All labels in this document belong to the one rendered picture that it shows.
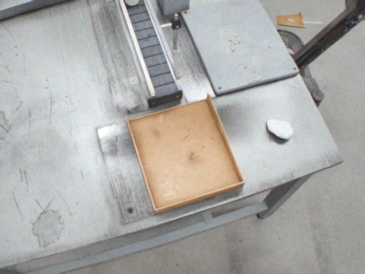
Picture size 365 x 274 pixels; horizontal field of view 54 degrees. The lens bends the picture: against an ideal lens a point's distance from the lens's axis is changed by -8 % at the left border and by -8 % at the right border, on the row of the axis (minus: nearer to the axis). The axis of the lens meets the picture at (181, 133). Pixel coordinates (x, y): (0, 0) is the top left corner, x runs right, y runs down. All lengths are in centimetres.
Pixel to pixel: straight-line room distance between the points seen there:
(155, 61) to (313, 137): 55
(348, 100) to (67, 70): 169
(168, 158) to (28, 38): 68
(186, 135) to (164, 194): 19
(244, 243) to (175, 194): 90
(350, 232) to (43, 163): 155
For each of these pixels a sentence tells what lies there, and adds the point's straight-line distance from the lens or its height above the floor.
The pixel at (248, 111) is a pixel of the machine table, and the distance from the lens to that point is 122.
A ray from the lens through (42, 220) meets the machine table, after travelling 113.
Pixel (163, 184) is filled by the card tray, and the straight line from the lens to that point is 110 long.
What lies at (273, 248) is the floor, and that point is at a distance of 196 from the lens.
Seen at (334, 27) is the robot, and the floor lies 71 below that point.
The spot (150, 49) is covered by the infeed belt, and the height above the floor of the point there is 88.
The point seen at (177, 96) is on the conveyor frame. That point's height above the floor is 85.
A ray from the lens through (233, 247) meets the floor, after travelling 192.
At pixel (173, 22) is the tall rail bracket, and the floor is 97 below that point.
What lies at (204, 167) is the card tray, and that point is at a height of 83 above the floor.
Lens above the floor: 188
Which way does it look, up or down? 65 degrees down
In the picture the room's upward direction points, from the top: 4 degrees clockwise
